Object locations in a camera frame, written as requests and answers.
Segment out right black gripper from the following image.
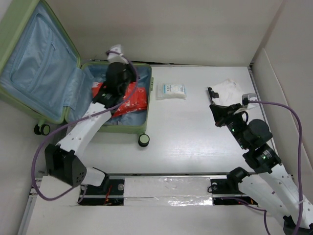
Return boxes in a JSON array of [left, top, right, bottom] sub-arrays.
[[208, 102, 248, 149]]

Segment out white cloth with black strap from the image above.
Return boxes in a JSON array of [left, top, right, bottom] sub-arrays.
[[211, 79, 244, 106]]

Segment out red white patterned cloth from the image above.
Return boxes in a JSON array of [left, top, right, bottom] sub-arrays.
[[91, 82, 147, 117]]

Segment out green hard-shell suitcase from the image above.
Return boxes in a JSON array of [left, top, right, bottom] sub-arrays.
[[0, 0, 153, 144]]

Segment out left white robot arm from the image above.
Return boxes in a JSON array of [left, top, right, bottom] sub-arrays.
[[45, 62, 137, 194]]

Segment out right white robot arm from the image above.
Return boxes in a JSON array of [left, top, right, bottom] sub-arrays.
[[209, 103, 313, 235]]

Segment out white packet with blue label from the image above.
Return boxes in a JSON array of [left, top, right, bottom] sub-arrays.
[[156, 83, 187, 100]]

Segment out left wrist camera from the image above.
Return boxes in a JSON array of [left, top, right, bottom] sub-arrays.
[[107, 44, 125, 64]]

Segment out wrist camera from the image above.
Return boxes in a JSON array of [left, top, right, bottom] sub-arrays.
[[242, 93, 257, 107], [107, 44, 125, 64]]

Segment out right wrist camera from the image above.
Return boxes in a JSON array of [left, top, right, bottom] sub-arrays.
[[242, 93, 257, 107]]

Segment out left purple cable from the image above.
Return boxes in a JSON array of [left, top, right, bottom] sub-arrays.
[[31, 50, 140, 202]]

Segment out metal base rail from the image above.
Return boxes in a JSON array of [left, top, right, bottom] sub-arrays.
[[29, 171, 262, 206]]

